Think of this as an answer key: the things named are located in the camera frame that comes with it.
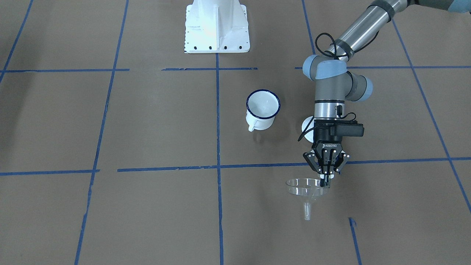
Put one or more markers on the white round lid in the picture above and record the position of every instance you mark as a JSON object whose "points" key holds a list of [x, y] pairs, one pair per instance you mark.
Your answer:
{"points": [[307, 129]]}

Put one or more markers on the white enamel mug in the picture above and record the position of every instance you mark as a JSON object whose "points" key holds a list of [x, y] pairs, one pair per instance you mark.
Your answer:
{"points": [[262, 106]]}

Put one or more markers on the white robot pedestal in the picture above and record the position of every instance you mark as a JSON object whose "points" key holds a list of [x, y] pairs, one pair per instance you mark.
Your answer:
{"points": [[216, 26]]}

